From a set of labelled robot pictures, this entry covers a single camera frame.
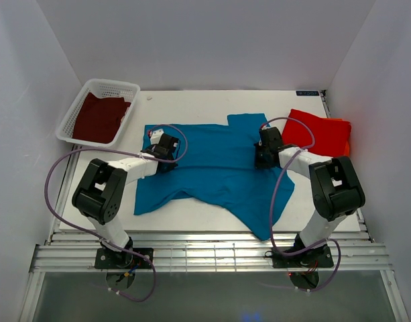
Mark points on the blue label sticker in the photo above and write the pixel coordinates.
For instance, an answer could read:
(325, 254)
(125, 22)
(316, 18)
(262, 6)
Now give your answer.
(307, 93)

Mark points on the dark red t shirt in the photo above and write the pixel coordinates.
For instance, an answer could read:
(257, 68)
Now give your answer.
(99, 119)

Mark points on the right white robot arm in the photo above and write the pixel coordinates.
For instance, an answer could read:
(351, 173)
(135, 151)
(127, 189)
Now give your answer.
(336, 190)

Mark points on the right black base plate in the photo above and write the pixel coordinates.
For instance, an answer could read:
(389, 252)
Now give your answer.
(315, 258)

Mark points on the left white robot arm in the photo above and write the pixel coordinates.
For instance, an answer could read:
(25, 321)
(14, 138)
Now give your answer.
(99, 193)

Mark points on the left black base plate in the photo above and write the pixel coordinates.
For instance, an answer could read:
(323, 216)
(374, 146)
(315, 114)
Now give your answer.
(107, 259)

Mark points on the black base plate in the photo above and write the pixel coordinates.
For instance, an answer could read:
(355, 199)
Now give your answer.
(315, 258)
(107, 259)

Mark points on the orange folded t shirt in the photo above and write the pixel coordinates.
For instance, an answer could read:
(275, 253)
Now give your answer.
(344, 128)

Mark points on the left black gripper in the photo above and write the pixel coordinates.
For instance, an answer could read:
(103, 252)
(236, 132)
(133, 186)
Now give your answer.
(171, 167)

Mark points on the blue t shirt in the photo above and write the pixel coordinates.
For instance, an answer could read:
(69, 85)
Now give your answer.
(218, 169)

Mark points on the red folded t shirt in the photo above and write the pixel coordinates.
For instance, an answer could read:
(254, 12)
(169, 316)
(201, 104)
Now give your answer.
(324, 130)

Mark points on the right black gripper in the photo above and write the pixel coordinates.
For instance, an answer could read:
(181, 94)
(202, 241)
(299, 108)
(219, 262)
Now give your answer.
(259, 165)

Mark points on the white plastic basket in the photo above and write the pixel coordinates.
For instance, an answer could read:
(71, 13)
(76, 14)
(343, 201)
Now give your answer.
(100, 88)

